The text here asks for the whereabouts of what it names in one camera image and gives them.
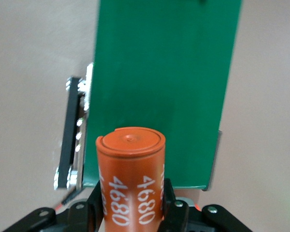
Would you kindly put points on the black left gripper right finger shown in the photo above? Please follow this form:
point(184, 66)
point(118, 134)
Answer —
point(174, 217)

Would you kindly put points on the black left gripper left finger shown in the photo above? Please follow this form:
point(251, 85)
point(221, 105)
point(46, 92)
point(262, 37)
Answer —
point(87, 217)

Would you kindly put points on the orange 4680 cylinder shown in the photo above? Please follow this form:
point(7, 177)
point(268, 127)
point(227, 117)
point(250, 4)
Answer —
point(130, 169)

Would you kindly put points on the green conveyor belt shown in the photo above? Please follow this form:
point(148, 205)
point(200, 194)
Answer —
point(159, 84)

